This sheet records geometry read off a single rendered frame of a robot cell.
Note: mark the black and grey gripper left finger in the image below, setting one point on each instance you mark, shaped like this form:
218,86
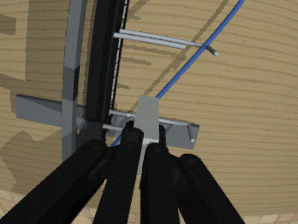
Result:
62,195

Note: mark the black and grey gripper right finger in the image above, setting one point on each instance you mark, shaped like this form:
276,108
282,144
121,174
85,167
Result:
163,173

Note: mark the blue cable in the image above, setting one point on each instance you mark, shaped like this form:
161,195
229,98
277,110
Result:
195,56

